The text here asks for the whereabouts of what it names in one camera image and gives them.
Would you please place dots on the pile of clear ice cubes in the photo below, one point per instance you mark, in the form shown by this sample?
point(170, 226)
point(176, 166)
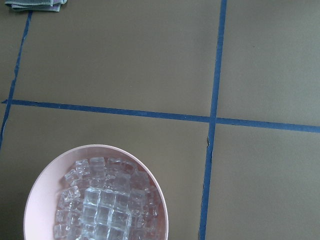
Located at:
point(107, 199)

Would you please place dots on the pink bowl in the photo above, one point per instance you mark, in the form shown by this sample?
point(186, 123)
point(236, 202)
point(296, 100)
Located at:
point(41, 204)

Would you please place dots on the grey folded cloth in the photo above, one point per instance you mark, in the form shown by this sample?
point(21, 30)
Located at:
point(35, 5)

